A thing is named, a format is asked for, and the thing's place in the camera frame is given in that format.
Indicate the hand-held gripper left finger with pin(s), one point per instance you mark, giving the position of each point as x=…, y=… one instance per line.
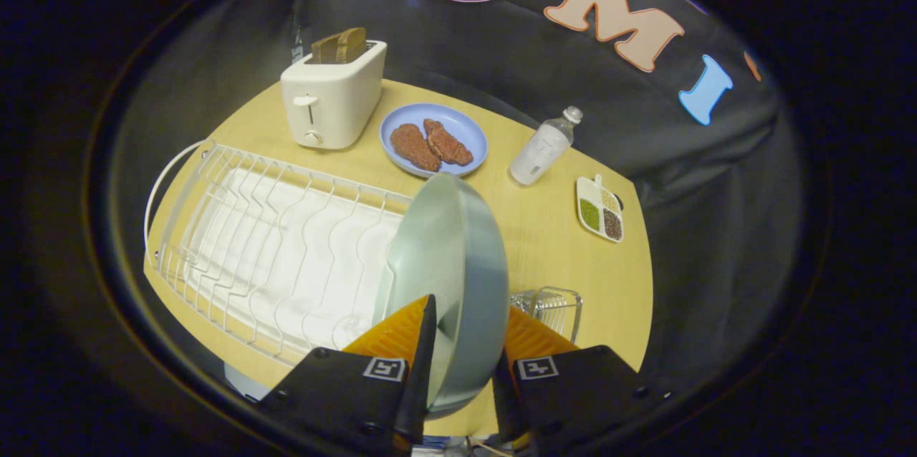
x=419, y=378

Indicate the pale green plate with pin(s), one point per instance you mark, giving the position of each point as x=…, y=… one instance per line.
x=448, y=256

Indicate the clear plastic bottle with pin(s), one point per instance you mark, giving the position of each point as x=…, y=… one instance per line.
x=542, y=149

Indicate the white toaster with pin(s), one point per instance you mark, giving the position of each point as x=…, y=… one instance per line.
x=331, y=100

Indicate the brown toast slice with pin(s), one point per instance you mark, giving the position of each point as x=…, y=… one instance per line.
x=339, y=46

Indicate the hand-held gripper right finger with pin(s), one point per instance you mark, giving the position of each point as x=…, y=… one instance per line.
x=505, y=407

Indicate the white divided spice tray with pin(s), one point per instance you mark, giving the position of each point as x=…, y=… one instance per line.
x=600, y=210

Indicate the black backdrop cloth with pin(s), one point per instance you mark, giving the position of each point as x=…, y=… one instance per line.
x=516, y=70

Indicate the brown meat patty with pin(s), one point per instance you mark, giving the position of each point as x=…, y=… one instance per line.
x=415, y=147
x=447, y=142

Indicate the blue plate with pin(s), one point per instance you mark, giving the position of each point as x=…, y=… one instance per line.
x=458, y=129

